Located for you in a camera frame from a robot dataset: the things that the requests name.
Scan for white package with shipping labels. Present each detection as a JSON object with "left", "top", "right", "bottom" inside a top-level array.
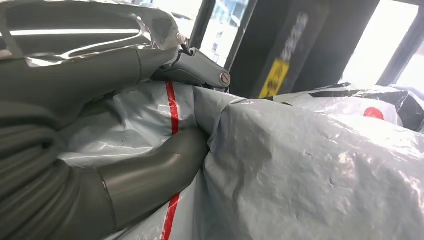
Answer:
[{"left": 57, "top": 81, "right": 424, "bottom": 240}]

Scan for black inbound scanner machine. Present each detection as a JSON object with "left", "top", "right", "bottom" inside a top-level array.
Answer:
[{"left": 227, "top": 0, "right": 382, "bottom": 99}]

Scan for black and yellow label sticker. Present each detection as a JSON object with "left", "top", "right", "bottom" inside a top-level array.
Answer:
[{"left": 258, "top": 12, "right": 310, "bottom": 99}]

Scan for dark window frame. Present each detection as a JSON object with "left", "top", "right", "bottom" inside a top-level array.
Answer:
[{"left": 188, "top": 0, "right": 424, "bottom": 88}]

